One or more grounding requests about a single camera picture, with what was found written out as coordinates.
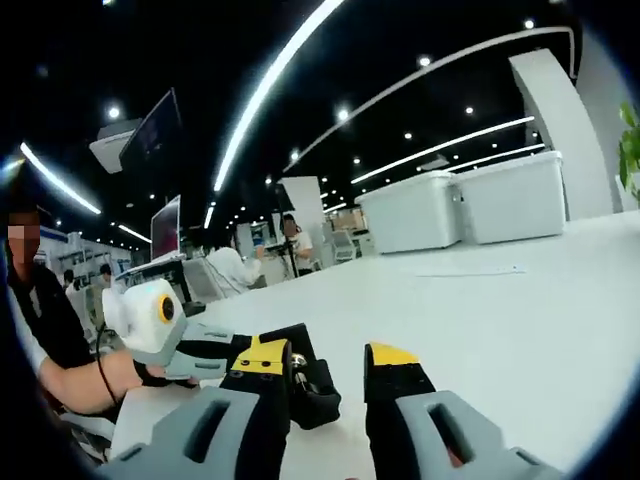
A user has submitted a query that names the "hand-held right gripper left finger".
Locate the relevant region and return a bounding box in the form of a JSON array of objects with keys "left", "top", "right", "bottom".
[{"left": 97, "top": 339, "right": 294, "bottom": 480}]

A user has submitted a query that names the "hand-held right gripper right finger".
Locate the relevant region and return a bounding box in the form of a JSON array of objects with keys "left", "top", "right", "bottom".
[{"left": 363, "top": 341, "right": 561, "bottom": 480}]

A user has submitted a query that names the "black fixed fixture clamp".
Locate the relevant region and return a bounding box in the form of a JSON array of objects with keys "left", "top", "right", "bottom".
[{"left": 257, "top": 322, "right": 344, "bottom": 401}]

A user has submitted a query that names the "white desk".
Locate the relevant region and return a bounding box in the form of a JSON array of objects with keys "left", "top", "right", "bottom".
[{"left": 107, "top": 209, "right": 640, "bottom": 476}]

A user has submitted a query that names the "person's left hand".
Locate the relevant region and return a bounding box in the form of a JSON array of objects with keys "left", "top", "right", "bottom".
[{"left": 132, "top": 359, "right": 199, "bottom": 390}]

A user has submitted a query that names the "open laptop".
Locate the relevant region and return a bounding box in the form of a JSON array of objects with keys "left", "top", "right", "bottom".
[{"left": 149, "top": 194, "right": 184, "bottom": 261}]

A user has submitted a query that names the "long ceiling light strip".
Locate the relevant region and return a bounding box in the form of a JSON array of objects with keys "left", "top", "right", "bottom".
[{"left": 213, "top": 0, "right": 346, "bottom": 194}]

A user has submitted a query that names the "white partition panel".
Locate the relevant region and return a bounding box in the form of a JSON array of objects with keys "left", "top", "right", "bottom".
[{"left": 277, "top": 175, "right": 325, "bottom": 274}]

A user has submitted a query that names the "white ceiling unit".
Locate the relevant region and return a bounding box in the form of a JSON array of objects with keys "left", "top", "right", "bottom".
[{"left": 88, "top": 117, "right": 146, "bottom": 175}]

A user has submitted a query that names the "dark hanging screen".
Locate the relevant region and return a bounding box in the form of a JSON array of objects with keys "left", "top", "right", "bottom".
[{"left": 118, "top": 88, "right": 184, "bottom": 174}]

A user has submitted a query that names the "white storage box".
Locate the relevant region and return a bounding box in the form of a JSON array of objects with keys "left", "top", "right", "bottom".
[
  {"left": 353, "top": 169, "right": 464, "bottom": 256},
  {"left": 449, "top": 149, "right": 569, "bottom": 246}
]

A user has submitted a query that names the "white square column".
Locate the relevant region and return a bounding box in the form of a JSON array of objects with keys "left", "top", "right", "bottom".
[{"left": 508, "top": 47, "right": 624, "bottom": 219}]

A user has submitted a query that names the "green potted plant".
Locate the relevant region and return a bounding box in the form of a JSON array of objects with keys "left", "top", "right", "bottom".
[{"left": 617, "top": 102, "right": 640, "bottom": 206}]

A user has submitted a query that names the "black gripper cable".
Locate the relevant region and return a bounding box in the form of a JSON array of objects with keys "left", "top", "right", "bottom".
[{"left": 94, "top": 322, "right": 121, "bottom": 406}]

